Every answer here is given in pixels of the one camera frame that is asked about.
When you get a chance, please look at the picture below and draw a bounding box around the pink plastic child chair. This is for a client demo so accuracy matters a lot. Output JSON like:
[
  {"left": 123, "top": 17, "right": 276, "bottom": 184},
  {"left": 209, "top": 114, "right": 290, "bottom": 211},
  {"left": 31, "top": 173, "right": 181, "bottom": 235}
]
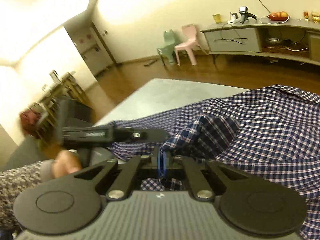
[{"left": 174, "top": 24, "right": 209, "bottom": 66}]

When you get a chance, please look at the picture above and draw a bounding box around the blue plaid shirt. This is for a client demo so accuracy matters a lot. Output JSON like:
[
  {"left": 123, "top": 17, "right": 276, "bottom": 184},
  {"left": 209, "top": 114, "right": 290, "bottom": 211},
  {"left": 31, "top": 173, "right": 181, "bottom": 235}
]
[{"left": 108, "top": 85, "right": 319, "bottom": 239}]

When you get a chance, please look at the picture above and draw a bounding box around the remote control on floor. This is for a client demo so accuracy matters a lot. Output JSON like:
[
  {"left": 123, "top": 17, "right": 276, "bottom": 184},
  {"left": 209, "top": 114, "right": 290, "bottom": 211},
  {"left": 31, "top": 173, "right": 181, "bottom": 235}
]
[{"left": 143, "top": 59, "right": 157, "bottom": 67}]

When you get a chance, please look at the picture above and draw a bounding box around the black handheld scanner gun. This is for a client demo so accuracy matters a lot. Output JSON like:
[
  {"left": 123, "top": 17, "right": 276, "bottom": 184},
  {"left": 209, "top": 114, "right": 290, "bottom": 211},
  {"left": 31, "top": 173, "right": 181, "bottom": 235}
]
[{"left": 239, "top": 7, "right": 257, "bottom": 24}]

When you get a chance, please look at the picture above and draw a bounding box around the golden ornament set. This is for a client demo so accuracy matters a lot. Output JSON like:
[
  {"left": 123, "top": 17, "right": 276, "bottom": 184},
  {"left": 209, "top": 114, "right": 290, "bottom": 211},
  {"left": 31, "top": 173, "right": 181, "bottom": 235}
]
[{"left": 303, "top": 11, "right": 320, "bottom": 23}]

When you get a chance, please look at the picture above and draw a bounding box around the red fruit plate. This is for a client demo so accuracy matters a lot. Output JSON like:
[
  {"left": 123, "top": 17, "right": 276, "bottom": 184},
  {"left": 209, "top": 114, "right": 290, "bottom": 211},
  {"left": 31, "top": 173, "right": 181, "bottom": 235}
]
[{"left": 267, "top": 11, "right": 289, "bottom": 21}]

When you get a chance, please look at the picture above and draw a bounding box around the grey patterned sleeve forearm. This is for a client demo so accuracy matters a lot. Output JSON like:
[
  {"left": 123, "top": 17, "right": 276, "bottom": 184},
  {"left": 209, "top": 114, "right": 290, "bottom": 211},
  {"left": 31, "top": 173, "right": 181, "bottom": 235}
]
[{"left": 1, "top": 160, "right": 54, "bottom": 231}]

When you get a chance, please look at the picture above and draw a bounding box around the yellow cup on cabinet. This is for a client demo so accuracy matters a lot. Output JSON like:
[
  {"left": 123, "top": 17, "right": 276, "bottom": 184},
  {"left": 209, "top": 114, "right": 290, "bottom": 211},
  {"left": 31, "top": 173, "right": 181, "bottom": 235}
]
[{"left": 213, "top": 14, "right": 222, "bottom": 24}]

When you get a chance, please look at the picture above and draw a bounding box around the long grey tv cabinet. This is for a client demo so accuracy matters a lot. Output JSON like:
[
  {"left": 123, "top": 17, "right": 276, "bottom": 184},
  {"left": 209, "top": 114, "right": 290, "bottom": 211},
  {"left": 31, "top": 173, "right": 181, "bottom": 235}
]
[{"left": 201, "top": 20, "right": 319, "bottom": 66}]

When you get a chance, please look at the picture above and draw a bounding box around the person left hand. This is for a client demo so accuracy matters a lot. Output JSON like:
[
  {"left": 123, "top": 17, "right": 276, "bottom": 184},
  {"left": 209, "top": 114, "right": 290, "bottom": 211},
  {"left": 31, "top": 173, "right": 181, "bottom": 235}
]
[{"left": 52, "top": 150, "right": 82, "bottom": 179}]

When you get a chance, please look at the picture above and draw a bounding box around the green plastic child chair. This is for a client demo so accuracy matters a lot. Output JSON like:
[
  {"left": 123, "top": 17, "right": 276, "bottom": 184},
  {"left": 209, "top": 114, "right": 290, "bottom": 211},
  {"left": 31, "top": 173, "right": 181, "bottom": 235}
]
[{"left": 157, "top": 29, "right": 177, "bottom": 65}]

